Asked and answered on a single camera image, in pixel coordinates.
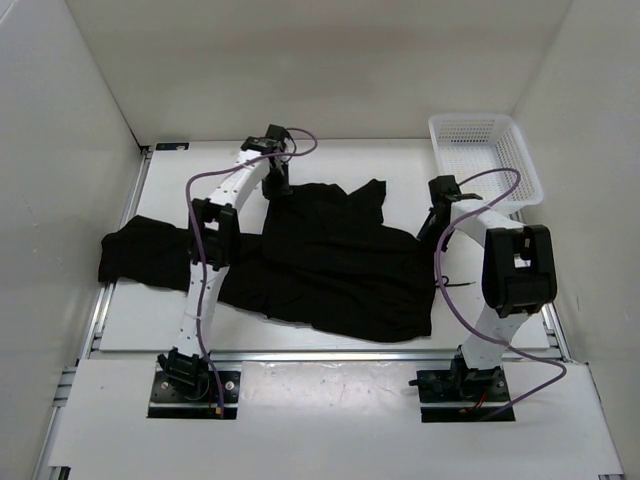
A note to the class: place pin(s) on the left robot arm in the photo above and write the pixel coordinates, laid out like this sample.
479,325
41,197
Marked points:
214,200

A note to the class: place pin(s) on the black trousers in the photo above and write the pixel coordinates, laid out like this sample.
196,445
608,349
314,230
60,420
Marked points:
326,259

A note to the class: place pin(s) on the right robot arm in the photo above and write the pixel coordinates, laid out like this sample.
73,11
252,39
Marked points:
518,278

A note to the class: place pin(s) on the right aluminium rail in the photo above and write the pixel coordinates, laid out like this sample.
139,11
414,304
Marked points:
542,335

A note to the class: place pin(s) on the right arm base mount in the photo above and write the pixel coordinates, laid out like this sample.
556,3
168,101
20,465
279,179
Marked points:
446,396

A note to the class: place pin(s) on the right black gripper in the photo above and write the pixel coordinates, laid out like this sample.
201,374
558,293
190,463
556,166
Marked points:
424,234

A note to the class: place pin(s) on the white plastic mesh basket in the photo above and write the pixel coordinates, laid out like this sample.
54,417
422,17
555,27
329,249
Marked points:
481,148

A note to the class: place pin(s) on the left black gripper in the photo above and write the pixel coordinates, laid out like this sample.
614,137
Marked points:
280,191

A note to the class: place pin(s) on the blue label sticker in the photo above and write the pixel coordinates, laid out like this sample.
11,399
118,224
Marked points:
172,146

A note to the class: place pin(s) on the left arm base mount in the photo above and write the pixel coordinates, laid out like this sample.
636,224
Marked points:
169,399

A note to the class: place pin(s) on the front aluminium rail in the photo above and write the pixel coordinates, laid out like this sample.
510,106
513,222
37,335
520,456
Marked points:
328,356

